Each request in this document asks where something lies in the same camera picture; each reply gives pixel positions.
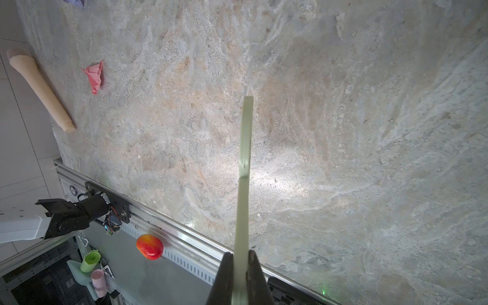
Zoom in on left circuit board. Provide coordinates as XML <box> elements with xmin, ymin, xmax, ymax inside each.
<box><xmin>102</xmin><ymin>215</ymin><xmax>121</xmax><ymax>235</ymax></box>

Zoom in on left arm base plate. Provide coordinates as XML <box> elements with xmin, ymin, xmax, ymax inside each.
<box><xmin>85</xmin><ymin>181</ymin><xmax>132</xmax><ymax>224</ymax></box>

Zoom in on beige rolling pin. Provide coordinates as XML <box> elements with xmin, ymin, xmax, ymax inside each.
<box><xmin>6</xmin><ymin>48</ymin><xmax>76</xmax><ymax>133</ymax></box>

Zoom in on aluminium front rail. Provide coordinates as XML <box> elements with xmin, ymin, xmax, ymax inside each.
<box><xmin>54</xmin><ymin>158</ymin><xmax>337</xmax><ymax>304</ymax></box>

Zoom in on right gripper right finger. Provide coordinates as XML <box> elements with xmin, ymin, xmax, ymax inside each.
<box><xmin>247</xmin><ymin>250</ymin><xmax>274</xmax><ymax>305</ymax></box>

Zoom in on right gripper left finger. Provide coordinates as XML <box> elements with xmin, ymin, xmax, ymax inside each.
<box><xmin>206</xmin><ymin>252</ymin><xmax>234</xmax><ymax>305</ymax></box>

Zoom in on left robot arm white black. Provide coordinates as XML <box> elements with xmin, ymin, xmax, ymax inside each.
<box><xmin>1</xmin><ymin>193</ymin><xmax>111</xmax><ymax>243</ymax></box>

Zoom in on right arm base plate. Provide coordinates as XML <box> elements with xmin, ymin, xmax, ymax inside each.
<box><xmin>267</xmin><ymin>277</ymin><xmax>327</xmax><ymax>305</ymax></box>

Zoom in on pink paper scrap left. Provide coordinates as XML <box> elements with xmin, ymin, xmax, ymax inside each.
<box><xmin>83</xmin><ymin>61</ymin><xmax>104</xmax><ymax>95</ymax></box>

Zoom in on green hand brush white bristles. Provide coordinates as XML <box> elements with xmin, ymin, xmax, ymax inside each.
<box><xmin>231</xmin><ymin>96</ymin><xmax>254</xmax><ymax>304</ymax></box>

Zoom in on purple paper scrap near bin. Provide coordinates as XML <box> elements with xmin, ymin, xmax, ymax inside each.
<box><xmin>64</xmin><ymin>0</ymin><xmax>86</xmax><ymax>8</ymax></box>

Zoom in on red yellow mango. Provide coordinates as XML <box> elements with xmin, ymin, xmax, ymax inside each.
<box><xmin>136</xmin><ymin>234</ymin><xmax>164</xmax><ymax>261</ymax></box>

